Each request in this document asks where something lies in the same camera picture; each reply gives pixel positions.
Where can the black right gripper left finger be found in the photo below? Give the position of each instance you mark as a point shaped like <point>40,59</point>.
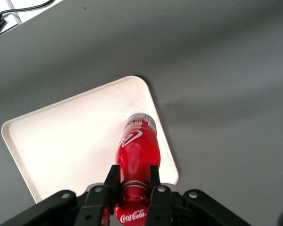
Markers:
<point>96,202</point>

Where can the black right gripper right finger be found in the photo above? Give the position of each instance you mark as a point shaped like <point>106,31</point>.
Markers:
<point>159,204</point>

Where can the red coke bottle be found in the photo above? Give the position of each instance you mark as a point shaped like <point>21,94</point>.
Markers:
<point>138,150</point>

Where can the cream plastic tray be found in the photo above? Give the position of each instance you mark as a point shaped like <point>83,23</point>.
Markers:
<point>73,141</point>

